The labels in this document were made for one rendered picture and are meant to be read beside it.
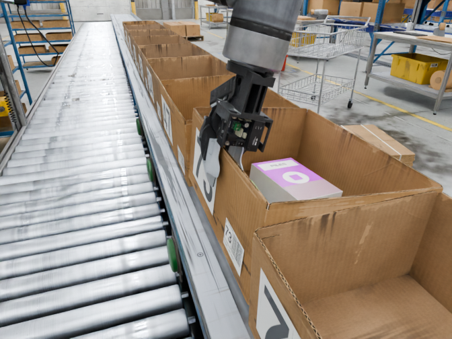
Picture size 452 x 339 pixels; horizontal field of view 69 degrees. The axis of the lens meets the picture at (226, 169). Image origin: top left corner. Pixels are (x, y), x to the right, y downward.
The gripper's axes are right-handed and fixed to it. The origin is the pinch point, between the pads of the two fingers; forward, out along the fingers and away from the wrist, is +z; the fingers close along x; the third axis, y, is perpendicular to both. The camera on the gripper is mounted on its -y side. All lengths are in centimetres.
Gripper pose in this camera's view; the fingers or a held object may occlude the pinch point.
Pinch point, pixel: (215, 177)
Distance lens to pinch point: 58.4
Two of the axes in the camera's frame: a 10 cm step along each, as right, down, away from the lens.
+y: 3.1, 4.5, -8.3
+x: 9.2, 0.8, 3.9
